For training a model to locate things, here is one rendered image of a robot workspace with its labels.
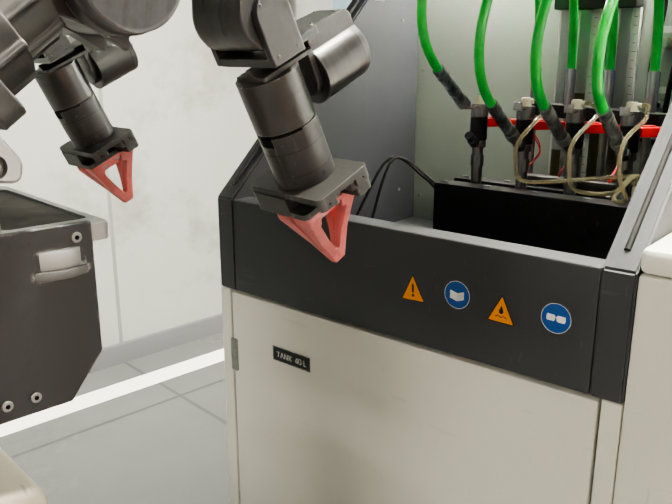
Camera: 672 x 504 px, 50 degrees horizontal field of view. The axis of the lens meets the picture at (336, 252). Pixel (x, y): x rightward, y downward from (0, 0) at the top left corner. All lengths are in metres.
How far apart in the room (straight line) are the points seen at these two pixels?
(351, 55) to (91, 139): 0.45
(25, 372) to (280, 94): 0.32
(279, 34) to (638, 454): 0.63
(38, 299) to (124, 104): 2.23
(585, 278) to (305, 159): 0.39
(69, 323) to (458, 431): 0.58
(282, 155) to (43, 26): 0.23
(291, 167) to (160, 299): 2.43
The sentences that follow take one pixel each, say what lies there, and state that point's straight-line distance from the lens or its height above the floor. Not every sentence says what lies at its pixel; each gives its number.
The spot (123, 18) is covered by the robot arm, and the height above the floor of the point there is 1.21.
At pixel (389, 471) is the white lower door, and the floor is 0.57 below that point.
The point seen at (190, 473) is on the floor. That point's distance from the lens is 2.26.
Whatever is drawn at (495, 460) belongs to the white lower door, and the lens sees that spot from 1.03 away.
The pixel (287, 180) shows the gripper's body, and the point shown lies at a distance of 0.66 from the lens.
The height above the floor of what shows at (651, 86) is 1.14.
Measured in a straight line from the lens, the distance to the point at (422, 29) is 1.06.
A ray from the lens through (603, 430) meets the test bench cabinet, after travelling 0.94.
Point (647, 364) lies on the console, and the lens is 0.89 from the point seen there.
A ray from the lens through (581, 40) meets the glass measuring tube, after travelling 1.41.
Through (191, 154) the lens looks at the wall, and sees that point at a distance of 3.02.
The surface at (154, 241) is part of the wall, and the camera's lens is 2.98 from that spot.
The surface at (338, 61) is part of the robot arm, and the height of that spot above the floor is 1.18.
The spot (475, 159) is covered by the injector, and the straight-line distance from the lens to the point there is 1.21.
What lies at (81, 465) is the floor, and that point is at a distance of 2.38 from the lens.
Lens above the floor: 1.18
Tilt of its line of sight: 15 degrees down
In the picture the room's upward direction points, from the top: straight up
